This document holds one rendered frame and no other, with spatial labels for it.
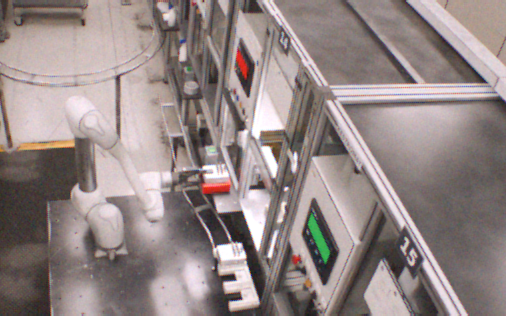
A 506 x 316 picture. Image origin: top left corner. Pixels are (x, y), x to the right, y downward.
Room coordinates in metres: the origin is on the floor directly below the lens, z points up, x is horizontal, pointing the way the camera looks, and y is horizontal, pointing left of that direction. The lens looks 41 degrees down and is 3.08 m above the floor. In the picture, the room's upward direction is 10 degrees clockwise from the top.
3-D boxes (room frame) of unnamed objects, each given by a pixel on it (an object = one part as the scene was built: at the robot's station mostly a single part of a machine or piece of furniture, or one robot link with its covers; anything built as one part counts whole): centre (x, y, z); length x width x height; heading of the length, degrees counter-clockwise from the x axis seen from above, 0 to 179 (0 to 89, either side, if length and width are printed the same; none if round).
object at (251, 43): (2.45, 0.01, 1.60); 0.42 x 0.29 x 0.46; 22
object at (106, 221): (1.90, 0.68, 0.85); 0.18 x 0.16 x 0.22; 50
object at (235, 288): (1.69, -0.03, 0.84); 0.36 x 0.14 x 0.10; 22
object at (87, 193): (2.03, 0.84, 1.14); 0.22 x 0.16 x 0.77; 50
